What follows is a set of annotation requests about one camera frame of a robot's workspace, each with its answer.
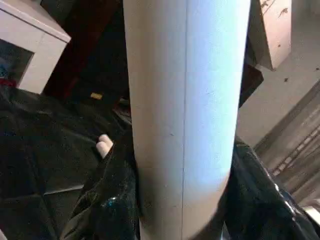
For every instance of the white cabinet with glass doors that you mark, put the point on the white cabinet with glass doors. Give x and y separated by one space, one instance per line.
45 55

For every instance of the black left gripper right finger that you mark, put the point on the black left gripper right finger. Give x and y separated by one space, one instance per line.
260 210

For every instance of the black mat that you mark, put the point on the black mat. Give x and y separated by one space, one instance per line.
45 165

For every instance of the white side furniture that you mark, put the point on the white side furniture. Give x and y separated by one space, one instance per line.
275 30

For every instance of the dark brown furniture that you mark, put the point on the dark brown furniture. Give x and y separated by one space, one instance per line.
85 45

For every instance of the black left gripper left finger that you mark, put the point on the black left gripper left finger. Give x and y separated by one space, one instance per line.
110 200

